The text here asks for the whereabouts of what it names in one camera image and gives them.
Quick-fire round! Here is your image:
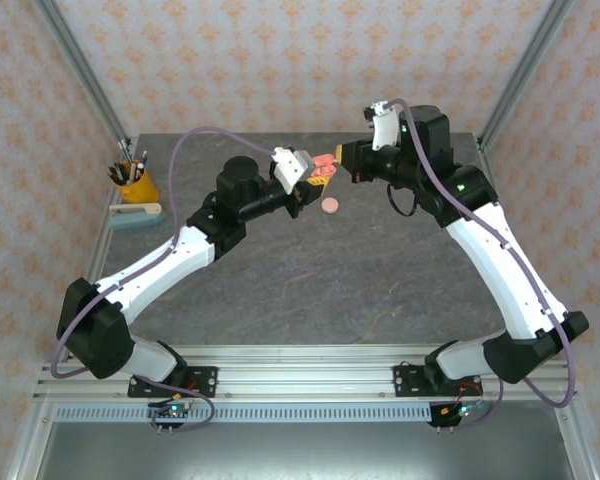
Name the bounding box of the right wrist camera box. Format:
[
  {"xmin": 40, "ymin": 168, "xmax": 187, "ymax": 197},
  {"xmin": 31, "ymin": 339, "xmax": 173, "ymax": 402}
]
[{"xmin": 362, "ymin": 99, "xmax": 399, "ymax": 152}]

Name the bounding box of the teal and beige stapler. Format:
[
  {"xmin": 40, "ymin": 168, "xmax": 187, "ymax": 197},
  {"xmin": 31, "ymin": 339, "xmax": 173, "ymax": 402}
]
[{"xmin": 108, "ymin": 202, "xmax": 167, "ymax": 231}]

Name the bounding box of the grey metal panel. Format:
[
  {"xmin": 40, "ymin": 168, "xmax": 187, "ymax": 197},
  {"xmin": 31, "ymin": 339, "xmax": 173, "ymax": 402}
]
[{"xmin": 27, "ymin": 419, "xmax": 589, "ymax": 480}]

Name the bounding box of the yellow pen holder cup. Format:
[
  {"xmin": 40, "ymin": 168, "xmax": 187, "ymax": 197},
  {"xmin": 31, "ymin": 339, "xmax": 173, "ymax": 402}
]
[{"xmin": 110, "ymin": 159, "xmax": 160, "ymax": 205}]

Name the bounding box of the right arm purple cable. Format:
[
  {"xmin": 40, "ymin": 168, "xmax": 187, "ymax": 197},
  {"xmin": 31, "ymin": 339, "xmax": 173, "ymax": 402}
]
[{"xmin": 387, "ymin": 98, "xmax": 577, "ymax": 431}]

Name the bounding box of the pink rounded-rectangular charging case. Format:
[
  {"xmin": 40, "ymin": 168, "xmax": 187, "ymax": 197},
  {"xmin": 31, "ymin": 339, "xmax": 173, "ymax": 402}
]
[{"xmin": 310, "ymin": 153, "xmax": 338, "ymax": 180}]

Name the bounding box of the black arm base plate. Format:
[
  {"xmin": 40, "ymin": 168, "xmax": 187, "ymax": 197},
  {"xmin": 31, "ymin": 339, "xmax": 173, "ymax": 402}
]
[
  {"xmin": 392, "ymin": 364, "xmax": 483, "ymax": 399},
  {"xmin": 127, "ymin": 365, "xmax": 220, "ymax": 399}
]

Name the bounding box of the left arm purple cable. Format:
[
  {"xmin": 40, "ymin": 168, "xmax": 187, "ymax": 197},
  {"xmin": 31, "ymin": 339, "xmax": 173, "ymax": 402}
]
[{"xmin": 50, "ymin": 127, "xmax": 279, "ymax": 435}]

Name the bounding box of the aluminium mounting rail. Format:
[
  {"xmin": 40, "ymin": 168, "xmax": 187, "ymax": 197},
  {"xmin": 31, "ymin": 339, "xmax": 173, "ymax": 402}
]
[{"xmin": 32, "ymin": 343, "xmax": 581, "ymax": 401}]

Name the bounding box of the aluminium frame post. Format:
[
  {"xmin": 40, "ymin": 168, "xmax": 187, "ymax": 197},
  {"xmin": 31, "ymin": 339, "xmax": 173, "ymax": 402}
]
[
  {"xmin": 477, "ymin": 0, "xmax": 579, "ymax": 151},
  {"xmin": 32, "ymin": 0, "xmax": 137, "ymax": 151}
]

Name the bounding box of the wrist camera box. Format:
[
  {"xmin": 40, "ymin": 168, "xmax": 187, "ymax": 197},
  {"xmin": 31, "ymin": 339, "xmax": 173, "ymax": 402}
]
[
  {"xmin": 362, "ymin": 99, "xmax": 399, "ymax": 152},
  {"xmin": 269, "ymin": 146, "xmax": 315, "ymax": 195}
]

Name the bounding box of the small circuit board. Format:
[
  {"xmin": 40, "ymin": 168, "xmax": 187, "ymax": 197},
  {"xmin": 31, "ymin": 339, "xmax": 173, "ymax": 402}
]
[
  {"xmin": 147, "ymin": 399, "xmax": 196, "ymax": 435},
  {"xmin": 429, "ymin": 399, "xmax": 485, "ymax": 431}
]

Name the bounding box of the thin black cable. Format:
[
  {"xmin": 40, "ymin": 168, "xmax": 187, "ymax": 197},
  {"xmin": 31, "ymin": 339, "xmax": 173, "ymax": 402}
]
[{"xmin": 384, "ymin": 182, "xmax": 417, "ymax": 219}]

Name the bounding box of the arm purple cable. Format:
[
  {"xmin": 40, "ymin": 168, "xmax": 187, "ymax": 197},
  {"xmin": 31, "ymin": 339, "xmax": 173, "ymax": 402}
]
[
  {"xmin": 50, "ymin": 127, "xmax": 279, "ymax": 435},
  {"xmin": 387, "ymin": 98, "xmax": 577, "ymax": 431}
]

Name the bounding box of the slotted grey cable duct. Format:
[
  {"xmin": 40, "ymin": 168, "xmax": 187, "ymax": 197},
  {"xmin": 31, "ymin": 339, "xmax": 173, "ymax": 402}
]
[{"xmin": 53, "ymin": 405, "xmax": 434, "ymax": 424}]

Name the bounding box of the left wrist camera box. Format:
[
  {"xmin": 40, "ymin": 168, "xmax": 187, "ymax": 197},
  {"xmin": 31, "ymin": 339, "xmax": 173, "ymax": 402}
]
[{"xmin": 269, "ymin": 146, "xmax": 315, "ymax": 195}]

